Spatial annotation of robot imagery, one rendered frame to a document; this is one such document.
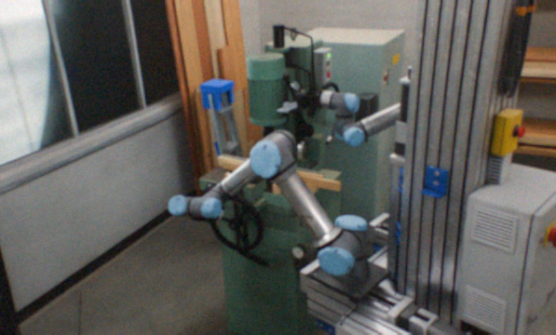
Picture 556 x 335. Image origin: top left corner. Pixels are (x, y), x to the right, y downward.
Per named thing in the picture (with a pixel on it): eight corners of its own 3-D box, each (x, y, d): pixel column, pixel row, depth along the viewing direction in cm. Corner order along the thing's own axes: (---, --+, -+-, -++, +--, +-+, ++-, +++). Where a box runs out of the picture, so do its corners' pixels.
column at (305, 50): (268, 177, 296) (263, 44, 268) (287, 163, 314) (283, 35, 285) (305, 184, 286) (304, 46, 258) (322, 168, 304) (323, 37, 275)
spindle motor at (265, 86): (242, 124, 258) (238, 58, 245) (261, 113, 272) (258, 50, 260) (275, 128, 250) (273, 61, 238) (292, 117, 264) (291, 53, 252)
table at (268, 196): (187, 196, 269) (186, 185, 266) (222, 173, 293) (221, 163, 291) (298, 221, 242) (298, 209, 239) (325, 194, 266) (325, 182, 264)
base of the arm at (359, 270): (378, 271, 210) (379, 248, 206) (356, 289, 199) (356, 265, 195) (345, 257, 219) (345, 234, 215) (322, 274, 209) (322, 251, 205)
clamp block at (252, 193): (226, 200, 257) (225, 182, 254) (241, 188, 268) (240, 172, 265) (253, 206, 251) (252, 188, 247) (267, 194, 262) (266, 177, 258)
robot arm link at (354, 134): (467, 102, 218) (351, 155, 219) (454, 95, 228) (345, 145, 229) (459, 76, 213) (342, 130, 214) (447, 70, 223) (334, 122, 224)
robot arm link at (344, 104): (353, 116, 226) (354, 97, 222) (329, 113, 230) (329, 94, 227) (359, 112, 232) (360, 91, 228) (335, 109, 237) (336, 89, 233)
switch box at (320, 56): (312, 84, 273) (312, 51, 266) (320, 79, 281) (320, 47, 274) (323, 85, 270) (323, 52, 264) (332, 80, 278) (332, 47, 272)
